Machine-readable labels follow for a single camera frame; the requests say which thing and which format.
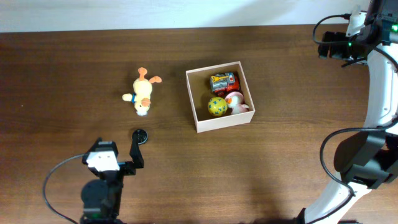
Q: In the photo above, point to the pink cardboard box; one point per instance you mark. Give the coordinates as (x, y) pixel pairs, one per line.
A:
(198, 86)

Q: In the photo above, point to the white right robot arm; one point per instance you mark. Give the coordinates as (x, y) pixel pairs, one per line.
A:
(359, 160)

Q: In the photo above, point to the red silver toy truck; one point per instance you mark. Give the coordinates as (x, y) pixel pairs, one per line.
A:
(224, 83)

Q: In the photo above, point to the yellow plush duck toy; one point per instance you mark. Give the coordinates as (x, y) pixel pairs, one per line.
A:
(142, 92)

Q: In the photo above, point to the yellow round toy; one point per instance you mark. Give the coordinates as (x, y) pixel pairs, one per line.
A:
(217, 106)

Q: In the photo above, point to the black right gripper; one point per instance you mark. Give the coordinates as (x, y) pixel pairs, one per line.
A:
(327, 45)

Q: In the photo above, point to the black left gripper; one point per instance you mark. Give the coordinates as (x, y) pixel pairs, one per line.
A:
(137, 158)

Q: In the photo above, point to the pink white duck figure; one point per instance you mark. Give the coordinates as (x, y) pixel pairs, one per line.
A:
(235, 101)

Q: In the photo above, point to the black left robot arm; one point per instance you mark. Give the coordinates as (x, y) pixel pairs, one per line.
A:
(102, 197)

